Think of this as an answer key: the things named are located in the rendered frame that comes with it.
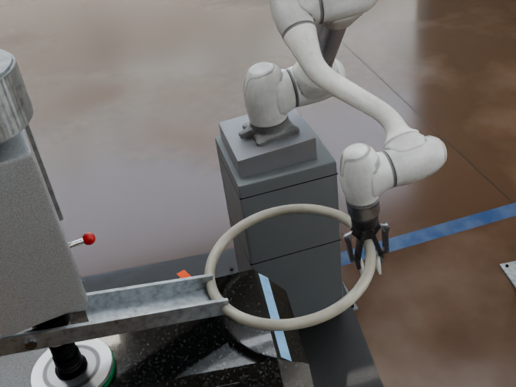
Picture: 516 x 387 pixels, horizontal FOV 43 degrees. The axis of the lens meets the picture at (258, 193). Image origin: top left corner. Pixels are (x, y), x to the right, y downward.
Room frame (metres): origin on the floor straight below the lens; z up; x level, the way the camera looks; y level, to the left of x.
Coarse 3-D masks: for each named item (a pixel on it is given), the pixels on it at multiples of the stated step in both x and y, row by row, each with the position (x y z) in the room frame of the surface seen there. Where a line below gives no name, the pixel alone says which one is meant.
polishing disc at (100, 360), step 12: (84, 348) 1.21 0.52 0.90; (96, 348) 1.20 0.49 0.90; (108, 348) 1.20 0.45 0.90; (48, 360) 1.18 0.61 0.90; (96, 360) 1.16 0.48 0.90; (108, 360) 1.15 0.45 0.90; (36, 372) 1.15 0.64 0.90; (48, 372) 1.14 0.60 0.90; (84, 372) 1.12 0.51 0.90; (96, 372) 1.12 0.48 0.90; (108, 372) 1.11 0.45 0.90; (36, 384) 1.11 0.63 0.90; (48, 384) 1.10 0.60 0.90; (60, 384) 1.10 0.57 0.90; (72, 384) 1.09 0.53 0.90; (84, 384) 1.09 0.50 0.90; (96, 384) 1.08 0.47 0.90
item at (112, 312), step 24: (120, 288) 1.26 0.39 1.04; (144, 288) 1.28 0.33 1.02; (168, 288) 1.30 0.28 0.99; (192, 288) 1.32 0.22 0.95; (72, 312) 1.21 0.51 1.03; (96, 312) 1.21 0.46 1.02; (120, 312) 1.22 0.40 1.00; (144, 312) 1.18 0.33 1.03; (168, 312) 1.18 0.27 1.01; (192, 312) 1.21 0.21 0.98; (216, 312) 1.23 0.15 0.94; (24, 336) 1.07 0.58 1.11; (48, 336) 1.09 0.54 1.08; (72, 336) 1.10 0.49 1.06; (96, 336) 1.12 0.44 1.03
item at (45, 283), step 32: (0, 160) 1.07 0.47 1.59; (32, 160) 1.08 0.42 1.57; (0, 192) 1.05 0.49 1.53; (32, 192) 1.07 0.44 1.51; (0, 224) 1.04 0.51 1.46; (32, 224) 1.06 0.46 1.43; (0, 256) 1.03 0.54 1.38; (32, 256) 1.05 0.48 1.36; (64, 256) 1.07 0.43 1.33; (0, 288) 1.02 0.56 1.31; (32, 288) 1.05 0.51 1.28; (64, 288) 1.07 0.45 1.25; (0, 320) 1.02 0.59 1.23; (32, 320) 1.04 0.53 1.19
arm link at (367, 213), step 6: (378, 198) 1.37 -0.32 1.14; (348, 204) 1.37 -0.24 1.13; (372, 204) 1.35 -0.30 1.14; (378, 204) 1.36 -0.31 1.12; (348, 210) 1.39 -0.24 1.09; (354, 210) 1.36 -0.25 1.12; (360, 210) 1.35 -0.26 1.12; (366, 210) 1.34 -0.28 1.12; (372, 210) 1.35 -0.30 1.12; (378, 210) 1.36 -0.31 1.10; (354, 216) 1.36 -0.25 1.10; (360, 216) 1.35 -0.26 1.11; (366, 216) 1.34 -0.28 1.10; (372, 216) 1.35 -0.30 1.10
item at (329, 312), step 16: (272, 208) 1.60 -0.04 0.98; (288, 208) 1.59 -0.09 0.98; (304, 208) 1.58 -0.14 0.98; (320, 208) 1.56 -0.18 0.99; (240, 224) 1.56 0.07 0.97; (224, 240) 1.50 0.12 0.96; (368, 240) 1.38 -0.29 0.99; (208, 256) 1.44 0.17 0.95; (368, 256) 1.31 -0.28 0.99; (208, 272) 1.37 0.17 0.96; (368, 272) 1.26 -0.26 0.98; (208, 288) 1.31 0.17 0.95; (352, 288) 1.21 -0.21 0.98; (336, 304) 1.17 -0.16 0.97; (240, 320) 1.18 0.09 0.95; (256, 320) 1.16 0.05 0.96; (272, 320) 1.15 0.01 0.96; (288, 320) 1.14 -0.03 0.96; (304, 320) 1.13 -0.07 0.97; (320, 320) 1.13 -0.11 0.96
